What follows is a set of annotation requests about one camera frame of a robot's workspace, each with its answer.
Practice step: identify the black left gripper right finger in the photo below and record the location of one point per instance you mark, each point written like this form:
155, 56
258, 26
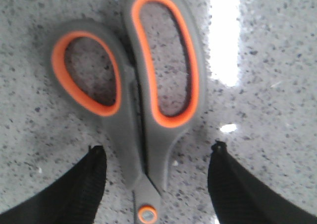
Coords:
238, 197

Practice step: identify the grey orange handled scissors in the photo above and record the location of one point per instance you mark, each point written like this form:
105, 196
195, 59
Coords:
143, 136

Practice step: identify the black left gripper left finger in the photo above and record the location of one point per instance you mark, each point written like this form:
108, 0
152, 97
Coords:
72, 199

